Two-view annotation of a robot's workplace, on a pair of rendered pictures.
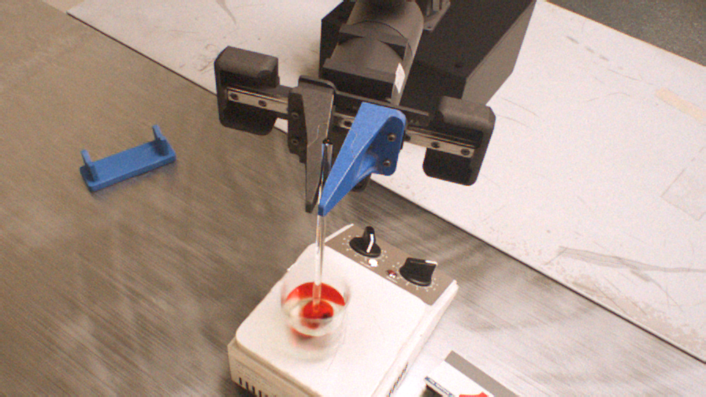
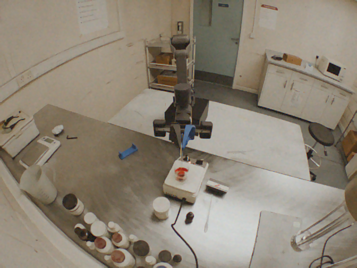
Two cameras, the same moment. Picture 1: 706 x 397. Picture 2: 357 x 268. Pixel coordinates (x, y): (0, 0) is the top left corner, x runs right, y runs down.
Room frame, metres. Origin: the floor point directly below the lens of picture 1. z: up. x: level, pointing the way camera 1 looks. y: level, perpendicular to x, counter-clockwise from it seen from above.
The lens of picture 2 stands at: (-0.08, 0.06, 1.51)
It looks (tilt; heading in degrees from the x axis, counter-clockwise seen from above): 42 degrees down; 355
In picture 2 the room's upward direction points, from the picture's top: straight up
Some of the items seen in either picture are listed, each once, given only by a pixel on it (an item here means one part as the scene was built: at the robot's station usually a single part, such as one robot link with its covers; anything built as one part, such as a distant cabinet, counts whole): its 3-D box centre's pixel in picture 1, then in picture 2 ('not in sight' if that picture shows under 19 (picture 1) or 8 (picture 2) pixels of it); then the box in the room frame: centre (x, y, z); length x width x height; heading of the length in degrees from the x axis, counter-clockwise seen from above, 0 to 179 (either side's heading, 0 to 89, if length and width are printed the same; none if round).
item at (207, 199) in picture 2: not in sight; (210, 200); (0.19, -0.09, 0.91); 0.06 x 0.06 x 0.02
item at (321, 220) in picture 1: (320, 242); (181, 157); (0.27, 0.02, 1.10); 0.01 x 0.01 x 0.20
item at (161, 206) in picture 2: not in sight; (162, 208); (0.16, 0.10, 0.94); 0.06 x 0.06 x 0.08
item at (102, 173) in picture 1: (127, 155); (127, 150); (0.48, 0.26, 0.92); 0.10 x 0.03 x 0.04; 129
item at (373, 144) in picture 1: (361, 176); (188, 140); (0.28, 0.00, 1.16); 0.07 x 0.04 x 0.06; 172
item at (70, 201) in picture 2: not in sight; (73, 204); (0.18, 0.46, 0.94); 0.07 x 0.07 x 0.07
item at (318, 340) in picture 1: (311, 313); (180, 174); (0.25, 0.02, 1.02); 0.06 x 0.05 x 0.08; 136
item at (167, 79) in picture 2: not in sight; (171, 64); (2.66, -0.07, 0.59); 0.65 x 0.48 x 0.93; 62
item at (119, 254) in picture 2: not in sight; (122, 258); (-0.02, 0.23, 0.95); 0.06 x 0.06 x 0.11
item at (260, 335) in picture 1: (332, 322); (185, 175); (0.27, 0.01, 0.98); 0.12 x 0.12 x 0.01; 64
